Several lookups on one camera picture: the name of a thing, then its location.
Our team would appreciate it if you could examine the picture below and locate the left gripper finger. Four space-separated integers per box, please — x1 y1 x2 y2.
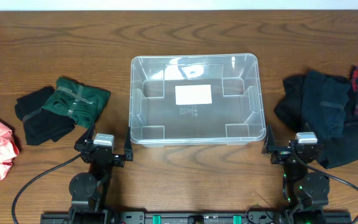
75 124 95 146
124 127 133 156

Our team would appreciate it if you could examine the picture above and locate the green garment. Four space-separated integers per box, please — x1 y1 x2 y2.
42 77 111 128

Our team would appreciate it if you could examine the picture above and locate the black garment pile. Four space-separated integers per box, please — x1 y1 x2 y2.
274 75 358 169

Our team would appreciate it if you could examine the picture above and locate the dark navy garment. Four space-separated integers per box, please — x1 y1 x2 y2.
301 70 351 139

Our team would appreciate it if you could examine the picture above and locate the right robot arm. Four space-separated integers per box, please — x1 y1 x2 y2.
262 126 330 224

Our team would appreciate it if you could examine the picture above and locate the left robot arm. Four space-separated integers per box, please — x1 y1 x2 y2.
68 125 134 224

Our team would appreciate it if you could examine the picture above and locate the clear plastic storage bin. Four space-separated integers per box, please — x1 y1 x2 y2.
129 54 266 147

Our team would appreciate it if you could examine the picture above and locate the white label in bin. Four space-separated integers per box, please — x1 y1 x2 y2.
175 85 212 105

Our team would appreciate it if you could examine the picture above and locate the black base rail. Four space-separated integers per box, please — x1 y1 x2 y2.
40 210 352 224

